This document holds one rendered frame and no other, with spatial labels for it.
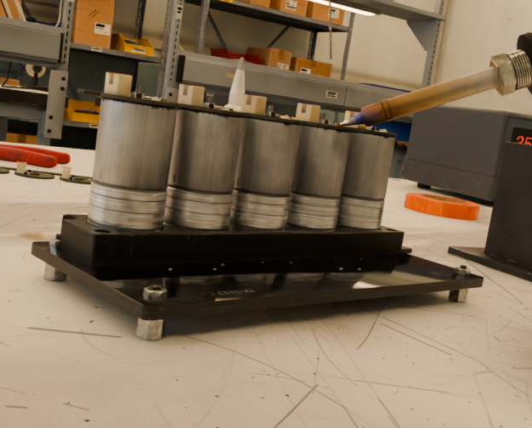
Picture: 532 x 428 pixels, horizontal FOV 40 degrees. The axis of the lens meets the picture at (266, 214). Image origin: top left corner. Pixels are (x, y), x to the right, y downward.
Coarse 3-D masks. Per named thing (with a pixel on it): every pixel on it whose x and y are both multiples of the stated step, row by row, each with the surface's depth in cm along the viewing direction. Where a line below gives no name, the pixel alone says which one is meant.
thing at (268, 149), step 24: (264, 120) 26; (240, 144) 26; (264, 144) 26; (288, 144) 26; (240, 168) 26; (264, 168) 26; (288, 168) 27; (240, 192) 26; (264, 192) 26; (288, 192) 27; (240, 216) 26; (264, 216) 26
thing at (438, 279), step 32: (64, 256) 22; (352, 256) 29; (384, 256) 30; (416, 256) 32; (96, 288) 20; (128, 288) 20; (192, 288) 21; (224, 288) 21; (256, 288) 22; (288, 288) 23; (320, 288) 23; (352, 288) 24; (384, 288) 25; (416, 288) 26; (448, 288) 27; (160, 320) 19
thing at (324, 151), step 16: (304, 128) 28; (320, 128) 28; (304, 144) 28; (320, 144) 28; (336, 144) 28; (304, 160) 28; (320, 160) 28; (336, 160) 28; (304, 176) 28; (320, 176) 28; (336, 176) 28; (304, 192) 28; (320, 192) 28; (336, 192) 28; (304, 208) 28; (320, 208) 28; (336, 208) 29; (288, 224) 29; (304, 224) 28; (320, 224) 28; (336, 224) 29
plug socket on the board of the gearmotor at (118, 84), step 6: (108, 72) 23; (108, 78) 23; (114, 78) 22; (120, 78) 22; (126, 78) 22; (132, 78) 22; (108, 84) 23; (114, 84) 22; (120, 84) 22; (126, 84) 22; (108, 90) 23; (114, 90) 22; (120, 90) 22; (126, 90) 22; (126, 96) 22
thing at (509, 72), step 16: (496, 64) 27; (512, 64) 27; (528, 64) 27; (464, 80) 27; (480, 80) 27; (496, 80) 27; (512, 80) 27; (528, 80) 27; (400, 96) 28; (416, 96) 28; (432, 96) 27; (448, 96) 27; (464, 96) 28; (368, 112) 28; (384, 112) 28; (400, 112) 28
